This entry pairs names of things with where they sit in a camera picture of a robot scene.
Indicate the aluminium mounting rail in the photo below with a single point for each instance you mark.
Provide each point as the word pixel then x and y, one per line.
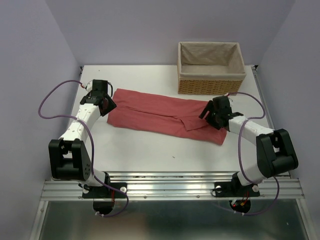
pixel 172 186

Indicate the red t shirt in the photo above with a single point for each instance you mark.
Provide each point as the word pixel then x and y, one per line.
pixel 164 115

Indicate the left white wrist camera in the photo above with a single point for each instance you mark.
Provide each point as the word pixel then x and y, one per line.
pixel 88 86

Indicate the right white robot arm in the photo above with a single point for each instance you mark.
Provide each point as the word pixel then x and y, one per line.
pixel 275 153

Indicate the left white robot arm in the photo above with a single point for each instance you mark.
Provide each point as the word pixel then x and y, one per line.
pixel 69 158

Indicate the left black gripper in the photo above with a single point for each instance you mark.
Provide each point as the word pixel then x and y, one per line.
pixel 112 105

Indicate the wicker basket with liner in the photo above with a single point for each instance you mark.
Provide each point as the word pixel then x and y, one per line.
pixel 209 68

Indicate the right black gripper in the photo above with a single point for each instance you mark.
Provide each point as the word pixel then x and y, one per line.
pixel 208 107

